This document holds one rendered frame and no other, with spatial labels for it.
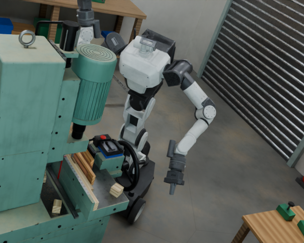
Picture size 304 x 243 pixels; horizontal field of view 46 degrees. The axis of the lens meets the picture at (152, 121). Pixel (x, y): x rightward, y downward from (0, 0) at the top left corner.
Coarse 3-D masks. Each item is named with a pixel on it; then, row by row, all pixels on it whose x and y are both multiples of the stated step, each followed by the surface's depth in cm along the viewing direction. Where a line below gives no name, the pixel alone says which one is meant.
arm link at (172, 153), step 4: (172, 140) 201; (172, 144) 200; (176, 144) 202; (168, 148) 200; (172, 148) 199; (176, 148) 198; (168, 152) 199; (172, 152) 199; (176, 152) 199; (168, 156) 199; (172, 156) 198; (176, 156) 197; (180, 156) 197; (184, 156) 200; (176, 160) 196; (180, 160) 196; (184, 160) 198
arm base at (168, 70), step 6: (180, 60) 210; (186, 60) 208; (174, 66) 210; (192, 66) 209; (162, 72) 205; (168, 72) 202; (174, 72) 200; (168, 78) 205; (174, 78) 202; (180, 78) 200; (168, 84) 208; (174, 84) 205
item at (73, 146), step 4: (68, 136) 167; (84, 136) 171; (68, 140) 165; (72, 140) 166; (76, 140) 167; (80, 140) 168; (84, 140) 169; (88, 140) 170; (68, 144) 164; (72, 144) 166; (76, 144) 167; (80, 144) 168; (84, 144) 170; (68, 148) 166; (72, 148) 167; (76, 148) 169; (80, 148) 170; (84, 148) 172; (68, 152) 167; (72, 152) 169; (76, 152) 170
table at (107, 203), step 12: (96, 168) 181; (96, 180) 174; (108, 180) 176; (72, 192) 168; (96, 192) 167; (108, 192) 169; (84, 204) 159; (108, 204) 163; (120, 204) 167; (84, 216) 161; (96, 216) 161
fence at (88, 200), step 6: (60, 162) 176; (66, 162) 170; (66, 168) 171; (72, 174) 166; (72, 180) 167; (78, 186) 163; (78, 192) 163; (84, 192) 158; (84, 198) 159; (90, 198) 156; (90, 204) 155; (90, 210) 156
